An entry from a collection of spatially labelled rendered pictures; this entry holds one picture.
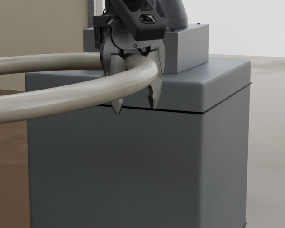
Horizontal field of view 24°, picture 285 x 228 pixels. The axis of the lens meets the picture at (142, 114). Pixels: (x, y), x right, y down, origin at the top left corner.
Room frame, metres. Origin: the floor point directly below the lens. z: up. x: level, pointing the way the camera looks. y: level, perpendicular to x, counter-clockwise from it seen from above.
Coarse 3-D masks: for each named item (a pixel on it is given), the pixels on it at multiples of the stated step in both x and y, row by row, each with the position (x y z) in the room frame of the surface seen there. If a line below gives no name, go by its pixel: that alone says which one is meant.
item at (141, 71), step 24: (0, 72) 1.13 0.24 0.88; (24, 72) 1.13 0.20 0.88; (144, 72) 0.82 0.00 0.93; (0, 96) 0.69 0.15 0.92; (24, 96) 0.69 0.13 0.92; (48, 96) 0.70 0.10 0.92; (72, 96) 0.71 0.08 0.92; (96, 96) 0.73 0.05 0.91; (120, 96) 0.77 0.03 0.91; (0, 120) 0.68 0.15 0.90
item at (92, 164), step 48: (144, 96) 1.28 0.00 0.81; (192, 96) 1.24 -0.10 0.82; (240, 96) 1.51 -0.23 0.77; (48, 144) 1.36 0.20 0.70; (96, 144) 1.32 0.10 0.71; (144, 144) 1.28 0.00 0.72; (192, 144) 1.24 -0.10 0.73; (240, 144) 1.52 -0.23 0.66; (48, 192) 1.37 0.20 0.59; (96, 192) 1.32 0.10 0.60; (144, 192) 1.28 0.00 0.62; (192, 192) 1.24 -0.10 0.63; (240, 192) 1.53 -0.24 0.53
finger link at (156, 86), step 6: (144, 54) 1.02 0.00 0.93; (150, 54) 1.01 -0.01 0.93; (156, 54) 1.01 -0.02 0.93; (156, 60) 1.01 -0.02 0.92; (156, 78) 1.01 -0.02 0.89; (162, 78) 1.02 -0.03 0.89; (156, 84) 1.01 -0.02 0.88; (150, 90) 1.02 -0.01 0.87; (156, 90) 1.01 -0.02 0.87; (150, 96) 1.01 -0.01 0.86; (156, 96) 1.01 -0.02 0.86; (150, 102) 1.02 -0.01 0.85; (156, 102) 1.01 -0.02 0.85
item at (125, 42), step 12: (108, 0) 1.04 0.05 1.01; (108, 12) 1.04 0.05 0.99; (96, 24) 1.04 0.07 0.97; (108, 24) 0.99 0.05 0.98; (120, 24) 0.99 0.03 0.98; (96, 36) 1.05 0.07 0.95; (120, 36) 0.99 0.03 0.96; (132, 36) 0.99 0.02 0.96; (96, 48) 1.05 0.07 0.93; (120, 48) 0.98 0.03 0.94; (132, 48) 0.99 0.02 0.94; (144, 48) 1.00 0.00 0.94
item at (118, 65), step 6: (114, 60) 0.98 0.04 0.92; (120, 60) 0.99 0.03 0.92; (114, 66) 0.98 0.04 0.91; (120, 66) 0.99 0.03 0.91; (114, 72) 0.98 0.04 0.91; (120, 72) 0.99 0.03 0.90; (114, 102) 0.98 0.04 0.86; (120, 102) 0.98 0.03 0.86; (114, 108) 0.99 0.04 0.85; (120, 108) 0.99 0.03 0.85
